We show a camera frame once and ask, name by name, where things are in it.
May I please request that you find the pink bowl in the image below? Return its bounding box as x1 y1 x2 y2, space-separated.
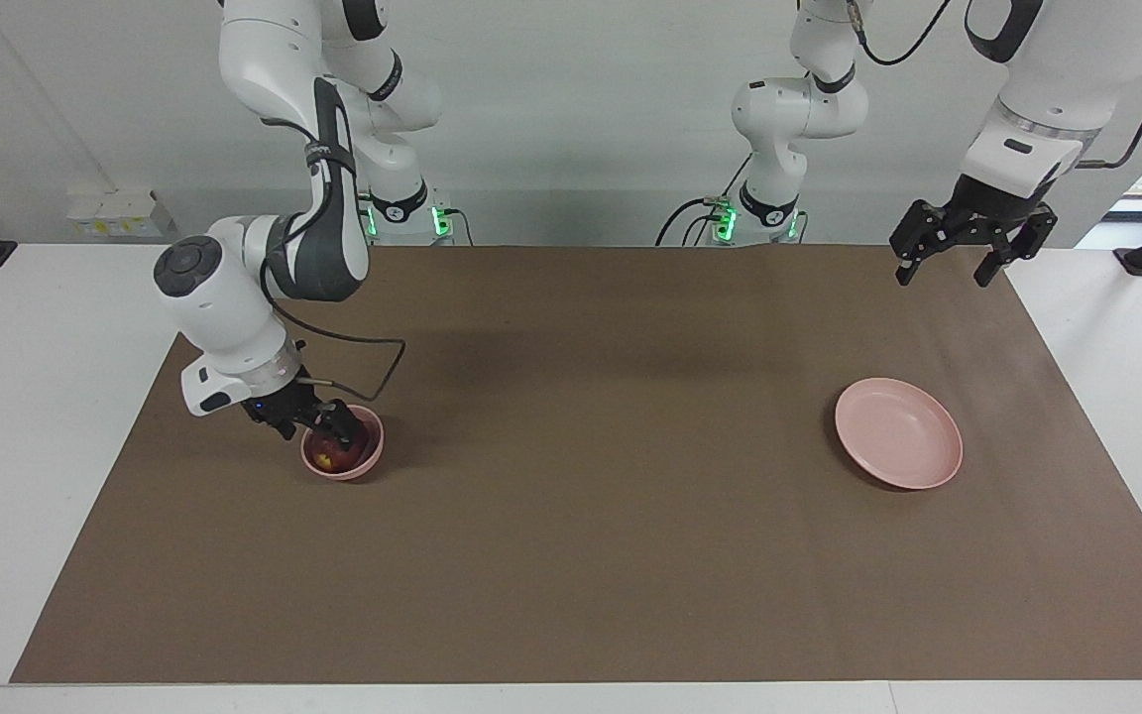
299 403 387 483

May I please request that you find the brown table mat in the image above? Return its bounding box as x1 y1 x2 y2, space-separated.
11 245 1142 684

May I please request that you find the pink plate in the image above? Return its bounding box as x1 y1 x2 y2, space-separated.
835 377 965 491

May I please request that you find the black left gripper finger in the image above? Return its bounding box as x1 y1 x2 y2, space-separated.
889 198 955 289
972 203 1061 290

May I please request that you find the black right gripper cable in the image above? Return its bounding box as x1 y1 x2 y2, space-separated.
272 297 407 404

